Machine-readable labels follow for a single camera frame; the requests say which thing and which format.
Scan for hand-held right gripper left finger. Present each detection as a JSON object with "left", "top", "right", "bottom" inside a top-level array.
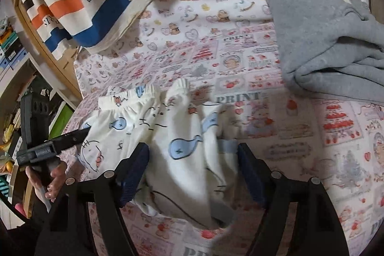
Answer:
[{"left": 34, "top": 142, "right": 150, "bottom": 256}]

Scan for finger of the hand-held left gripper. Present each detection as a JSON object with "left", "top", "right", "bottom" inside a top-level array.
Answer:
[{"left": 55, "top": 128, "right": 91, "bottom": 153}]

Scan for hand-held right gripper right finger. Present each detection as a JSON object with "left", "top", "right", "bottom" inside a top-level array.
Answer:
[{"left": 237, "top": 143, "right": 350, "bottom": 256}]

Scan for white cat print pants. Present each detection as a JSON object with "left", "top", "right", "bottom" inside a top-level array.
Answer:
[{"left": 75, "top": 77, "right": 240, "bottom": 229}]

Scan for person's left hand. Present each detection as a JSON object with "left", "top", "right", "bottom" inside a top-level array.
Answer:
[{"left": 25, "top": 160, "right": 69, "bottom": 203}]

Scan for green storage box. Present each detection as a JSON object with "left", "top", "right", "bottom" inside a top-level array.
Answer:
[{"left": 48, "top": 100, "right": 75, "bottom": 132}]

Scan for wooden door with glass panes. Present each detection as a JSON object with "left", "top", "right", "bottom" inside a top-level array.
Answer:
[{"left": 12, "top": 0, "right": 83, "bottom": 101}]

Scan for stack of storage boxes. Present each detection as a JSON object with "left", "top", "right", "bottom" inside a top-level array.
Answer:
[{"left": 0, "top": 16, "right": 29, "bottom": 77}]

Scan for striped curtain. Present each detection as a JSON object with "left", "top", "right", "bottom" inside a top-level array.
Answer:
[{"left": 15, "top": 0, "right": 192, "bottom": 60}]

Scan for grey sweatshirt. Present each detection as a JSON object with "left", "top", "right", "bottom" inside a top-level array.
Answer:
[{"left": 262, "top": 0, "right": 384, "bottom": 103}]

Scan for bear print sheet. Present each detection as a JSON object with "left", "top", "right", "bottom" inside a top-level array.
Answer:
[{"left": 73, "top": 0, "right": 369, "bottom": 95}]

